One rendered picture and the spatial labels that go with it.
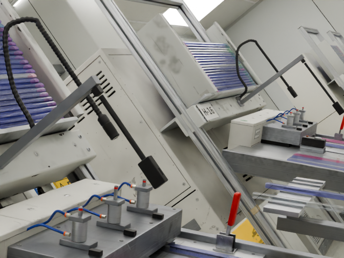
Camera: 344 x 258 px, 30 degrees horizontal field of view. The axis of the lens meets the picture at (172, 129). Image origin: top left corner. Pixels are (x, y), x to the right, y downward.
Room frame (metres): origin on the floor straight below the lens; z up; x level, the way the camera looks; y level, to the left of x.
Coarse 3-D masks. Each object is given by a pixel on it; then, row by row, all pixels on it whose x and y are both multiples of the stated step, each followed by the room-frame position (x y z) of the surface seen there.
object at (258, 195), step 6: (258, 192) 1.34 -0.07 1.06; (258, 198) 1.33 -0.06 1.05; (264, 198) 1.32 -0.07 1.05; (270, 198) 1.32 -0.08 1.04; (276, 198) 1.32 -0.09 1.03; (282, 198) 1.31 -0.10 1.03; (288, 198) 1.31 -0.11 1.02; (294, 198) 1.32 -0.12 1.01; (294, 204) 1.31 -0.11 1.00; (300, 204) 1.30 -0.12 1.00; (306, 204) 1.30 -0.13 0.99; (312, 204) 1.30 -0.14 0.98; (318, 204) 1.29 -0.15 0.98; (324, 204) 1.29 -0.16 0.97; (330, 204) 1.30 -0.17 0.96; (330, 210) 1.29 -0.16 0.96; (336, 210) 1.29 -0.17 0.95; (342, 210) 1.28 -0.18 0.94
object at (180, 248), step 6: (174, 246) 1.12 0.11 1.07; (180, 246) 1.12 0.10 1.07; (186, 246) 1.13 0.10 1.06; (180, 252) 1.12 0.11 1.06; (186, 252) 1.11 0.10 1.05; (192, 252) 1.11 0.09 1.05; (198, 252) 1.11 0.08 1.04; (204, 252) 1.10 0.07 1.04; (210, 252) 1.11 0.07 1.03; (216, 252) 1.11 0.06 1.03
